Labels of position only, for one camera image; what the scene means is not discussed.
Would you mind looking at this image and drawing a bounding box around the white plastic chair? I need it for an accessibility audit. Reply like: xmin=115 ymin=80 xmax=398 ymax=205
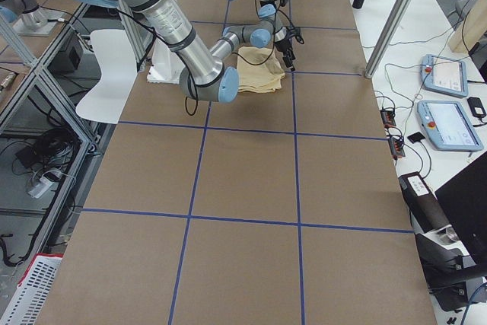
xmin=75 ymin=29 xmax=138 ymax=124

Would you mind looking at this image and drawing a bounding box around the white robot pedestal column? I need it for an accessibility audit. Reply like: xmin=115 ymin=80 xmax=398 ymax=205
xmin=145 ymin=0 xmax=206 ymax=85

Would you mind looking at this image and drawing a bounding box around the black monitor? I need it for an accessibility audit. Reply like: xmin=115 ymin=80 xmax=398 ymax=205
xmin=435 ymin=154 xmax=486 ymax=263

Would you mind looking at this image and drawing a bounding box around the far blue teach pendant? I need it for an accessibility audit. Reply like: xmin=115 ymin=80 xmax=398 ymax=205
xmin=421 ymin=54 xmax=468 ymax=98

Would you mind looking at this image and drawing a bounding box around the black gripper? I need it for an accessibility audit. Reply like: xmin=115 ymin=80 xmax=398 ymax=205
xmin=275 ymin=35 xmax=295 ymax=71

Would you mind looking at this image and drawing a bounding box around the white power strip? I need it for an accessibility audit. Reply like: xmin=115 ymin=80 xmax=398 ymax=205
xmin=27 ymin=171 xmax=61 ymax=199

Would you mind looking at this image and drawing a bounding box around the aluminium frame post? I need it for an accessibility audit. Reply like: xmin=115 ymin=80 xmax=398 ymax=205
xmin=364 ymin=0 xmax=411 ymax=79

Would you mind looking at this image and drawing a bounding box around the white perforated basket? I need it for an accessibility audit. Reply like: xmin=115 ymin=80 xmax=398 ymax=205
xmin=1 ymin=253 xmax=63 ymax=325

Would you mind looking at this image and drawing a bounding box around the blue teach pendant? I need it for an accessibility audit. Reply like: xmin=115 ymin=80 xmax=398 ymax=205
xmin=421 ymin=54 xmax=468 ymax=98
xmin=417 ymin=100 xmax=484 ymax=152

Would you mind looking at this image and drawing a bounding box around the black power adapter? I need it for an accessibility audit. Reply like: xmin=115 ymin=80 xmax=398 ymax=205
xmin=467 ymin=97 xmax=486 ymax=119

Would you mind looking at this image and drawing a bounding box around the near blue teach pendant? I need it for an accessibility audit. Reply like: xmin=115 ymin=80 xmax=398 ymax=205
xmin=417 ymin=100 xmax=484 ymax=152

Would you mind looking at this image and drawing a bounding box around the cream long-sleeve printed shirt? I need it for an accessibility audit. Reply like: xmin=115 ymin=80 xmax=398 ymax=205
xmin=237 ymin=46 xmax=285 ymax=94

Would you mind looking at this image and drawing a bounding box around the orange terminal board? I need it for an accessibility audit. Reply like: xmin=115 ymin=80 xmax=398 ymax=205
xmin=388 ymin=135 xmax=406 ymax=161
xmin=380 ymin=109 xmax=396 ymax=129

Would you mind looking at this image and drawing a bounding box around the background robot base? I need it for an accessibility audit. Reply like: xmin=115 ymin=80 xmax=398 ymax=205
xmin=1 ymin=0 xmax=67 ymax=37

